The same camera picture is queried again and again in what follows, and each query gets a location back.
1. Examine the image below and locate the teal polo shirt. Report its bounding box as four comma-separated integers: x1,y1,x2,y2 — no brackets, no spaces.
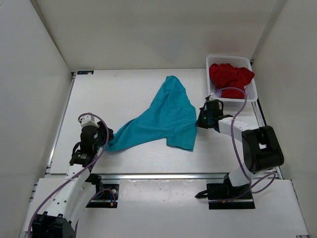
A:
107,76,197,152

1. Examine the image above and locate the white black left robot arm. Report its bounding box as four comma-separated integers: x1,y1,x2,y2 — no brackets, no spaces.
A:
27,120,113,238

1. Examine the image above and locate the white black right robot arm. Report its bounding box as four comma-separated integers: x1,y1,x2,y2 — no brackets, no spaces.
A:
196,99,284,198

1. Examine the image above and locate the red t shirt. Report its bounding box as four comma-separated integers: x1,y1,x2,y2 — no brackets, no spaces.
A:
209,63,255,99

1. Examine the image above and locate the white plastic basket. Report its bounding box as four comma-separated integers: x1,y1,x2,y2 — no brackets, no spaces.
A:
206,55,258,103

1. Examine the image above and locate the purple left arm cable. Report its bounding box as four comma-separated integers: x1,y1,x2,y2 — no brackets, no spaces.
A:
27,113,116,236

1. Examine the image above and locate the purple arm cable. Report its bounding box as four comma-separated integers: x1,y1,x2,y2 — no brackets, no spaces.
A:
27,113,116,236
212,87,277,203

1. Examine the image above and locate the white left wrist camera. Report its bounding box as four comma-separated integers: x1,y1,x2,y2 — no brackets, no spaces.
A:
78,115,99,128

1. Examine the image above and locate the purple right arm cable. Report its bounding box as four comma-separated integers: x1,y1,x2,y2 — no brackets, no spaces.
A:
212,87,277,203

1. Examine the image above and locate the aluminium table edge rail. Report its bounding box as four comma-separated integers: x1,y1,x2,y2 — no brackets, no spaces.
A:
101,173,226,180

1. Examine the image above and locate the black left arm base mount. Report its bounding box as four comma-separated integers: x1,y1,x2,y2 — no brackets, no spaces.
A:
86,179,119,209

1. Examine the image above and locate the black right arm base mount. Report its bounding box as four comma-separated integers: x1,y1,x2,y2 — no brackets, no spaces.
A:
195,183,256,210

